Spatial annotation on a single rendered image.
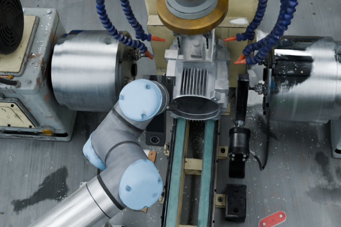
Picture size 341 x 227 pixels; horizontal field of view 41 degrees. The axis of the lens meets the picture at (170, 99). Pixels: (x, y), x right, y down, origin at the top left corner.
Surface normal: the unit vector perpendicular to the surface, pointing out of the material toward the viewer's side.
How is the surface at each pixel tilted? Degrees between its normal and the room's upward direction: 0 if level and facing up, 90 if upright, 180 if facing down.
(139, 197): 62
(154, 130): 57
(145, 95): 30
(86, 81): 47
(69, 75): 40
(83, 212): 20
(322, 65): 13
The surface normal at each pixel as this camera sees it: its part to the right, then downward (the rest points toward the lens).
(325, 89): -0.14, 0.25
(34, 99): -0.11, 0.87
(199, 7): -0.10, -0.47
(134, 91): -0.14, 0.03
